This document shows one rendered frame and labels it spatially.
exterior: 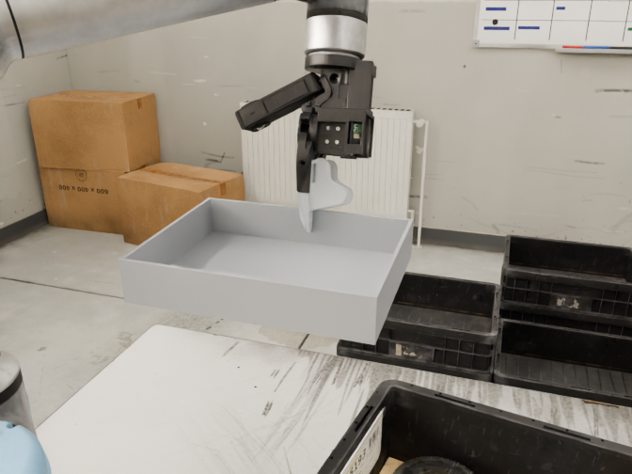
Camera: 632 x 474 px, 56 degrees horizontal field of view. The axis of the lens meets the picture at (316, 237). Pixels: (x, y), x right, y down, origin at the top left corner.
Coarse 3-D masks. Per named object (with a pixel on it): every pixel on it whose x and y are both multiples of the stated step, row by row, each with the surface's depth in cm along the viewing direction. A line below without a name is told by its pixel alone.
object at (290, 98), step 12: (312, 72) 72; (288, 84) 72; (300, 84) 72; (312, 84) 71; (264, 96) 73; (276, 96) 73; (288, 96) 72; (300, 96) 72; (312, 96) 73; (252, 108) 73; (264, 108) 73; (276, 108) 73; (288, 108) 74; (240, 120) 74; (252, 120) 74; (264, 120) 74; (252, 132) 76
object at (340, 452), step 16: (384, 384) 68; (400, 384) 68; (368, 400) 65; (384, 400) 66; (432, 400) 66; (448, 400) 65; (464, 400) 65; (368, 416) 63; (480, 416) 64; (496, 416) 63; (512, 416) 63; (352, 432) 60; (544, 432) 61; (560, 432) 61; (576, 432) 60; (336, 448) 58; (352, 448) 59; (592, 448) 59; (608, 448) 58; (624, 448) 58; (336, 464) 56
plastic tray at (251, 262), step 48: (192, 240) 75; (240, 240) 77; (288, 240) 77; (336, 240) 75; (384, 240) 73; (144, 288) 62; (192, 288) 60; (240, 288) 58; (288, 288) 56; (336, 288) 65; (384, 288) 57; (336, 336) 56
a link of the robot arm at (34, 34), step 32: (0, 0) 41; (32, 0) 42; (64, 0) 43; (96, 0) 44; (128, 0) 45; (160, 0) 47; (192, 0) 48; (224, 0) 50; (256, 0) 52; (0, 32) 41; (32, 32) 43; (64, 32) 44; (96, 32) 46; (128, 32) 48; (0, 64) 43
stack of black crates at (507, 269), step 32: (512, 256) 204; (544, 256) 200; (576, 256) 197; (608, 256) 194; (512, 288) 178; (544, 288) 176; (576, 288) 173; (608, 288) 169; (544, 320) 180; (576, 320) 177; (608, 320) 172
